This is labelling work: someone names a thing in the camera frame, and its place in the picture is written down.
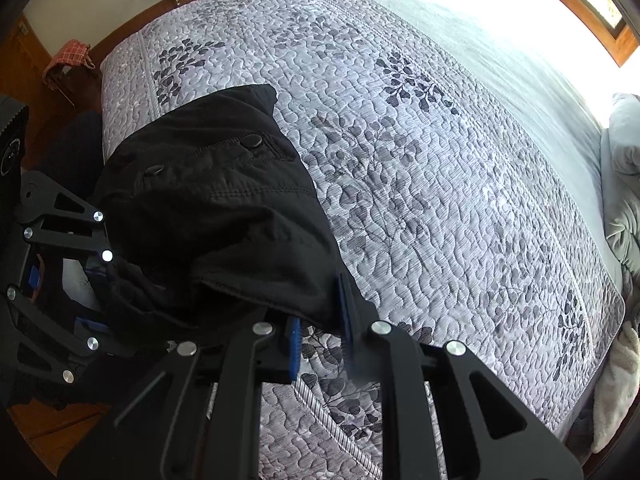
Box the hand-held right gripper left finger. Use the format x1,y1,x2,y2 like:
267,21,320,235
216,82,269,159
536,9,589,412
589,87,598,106
57,317,301,480

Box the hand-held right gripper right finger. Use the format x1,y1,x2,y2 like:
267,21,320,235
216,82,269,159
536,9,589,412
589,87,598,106
337,272,584,480

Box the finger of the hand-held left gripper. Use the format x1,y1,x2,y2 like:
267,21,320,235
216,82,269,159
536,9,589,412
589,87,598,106
4,284,142,387
16,170,117,267

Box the black quilted pants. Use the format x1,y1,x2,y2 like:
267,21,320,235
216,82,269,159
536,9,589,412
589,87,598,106
92,85,379,334

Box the person's dark trouser leg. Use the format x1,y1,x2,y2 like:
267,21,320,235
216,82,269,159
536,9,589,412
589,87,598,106
35,110,104,200

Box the red checkered cloth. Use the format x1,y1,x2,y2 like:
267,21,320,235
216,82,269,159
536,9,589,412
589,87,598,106
41,39,97,86

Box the grey leaf-print quilted bedspread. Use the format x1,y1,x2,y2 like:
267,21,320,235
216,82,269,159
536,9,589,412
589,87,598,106
100,0,628,480

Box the white fleece garment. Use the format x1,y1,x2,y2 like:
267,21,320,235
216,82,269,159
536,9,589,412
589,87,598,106
590,324,640,454

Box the folded grey comforter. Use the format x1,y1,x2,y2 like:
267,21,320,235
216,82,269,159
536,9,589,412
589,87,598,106
600,92,640,281

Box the bed with light blue sheet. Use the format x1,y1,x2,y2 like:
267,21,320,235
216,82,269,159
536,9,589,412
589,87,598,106
100,0,631,480

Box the large wooden window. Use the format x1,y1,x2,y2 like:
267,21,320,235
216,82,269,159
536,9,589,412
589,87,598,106
505,0,640,68

